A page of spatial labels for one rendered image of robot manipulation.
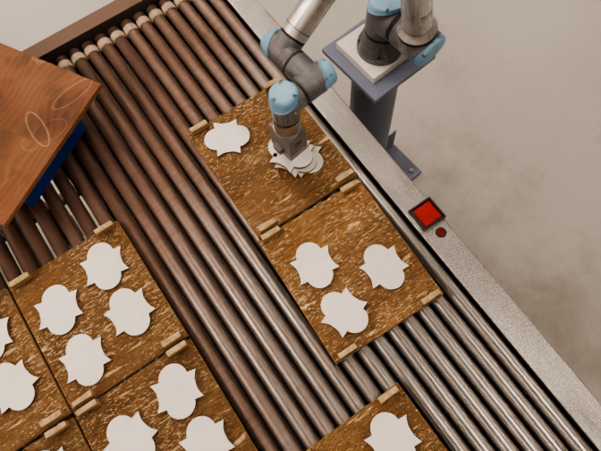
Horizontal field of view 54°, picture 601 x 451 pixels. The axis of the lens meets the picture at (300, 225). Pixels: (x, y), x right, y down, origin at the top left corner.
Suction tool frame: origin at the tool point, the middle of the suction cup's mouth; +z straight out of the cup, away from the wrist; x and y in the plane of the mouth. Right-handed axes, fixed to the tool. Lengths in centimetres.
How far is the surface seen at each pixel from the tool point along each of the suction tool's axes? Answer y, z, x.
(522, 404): 92, 5, -3
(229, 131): -19.4, 2.7, -8.0
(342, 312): 44.4, 2.7, -21.1
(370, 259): 38.8, 2.7, -4.9
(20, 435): 12, 3, -104
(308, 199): 13.2, 3.7, -5.2
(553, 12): -10, 98, 183
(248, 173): -5.3, 3.7, -12.6
